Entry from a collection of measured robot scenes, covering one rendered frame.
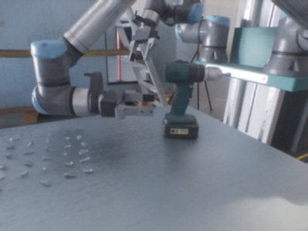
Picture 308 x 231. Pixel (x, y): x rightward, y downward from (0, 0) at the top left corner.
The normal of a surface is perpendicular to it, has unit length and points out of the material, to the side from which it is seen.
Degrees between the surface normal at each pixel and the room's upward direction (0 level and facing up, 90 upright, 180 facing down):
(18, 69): 90
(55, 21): 90
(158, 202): 0
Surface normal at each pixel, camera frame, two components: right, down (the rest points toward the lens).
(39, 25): 0.41, 0.35
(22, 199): 0.04, -0.93
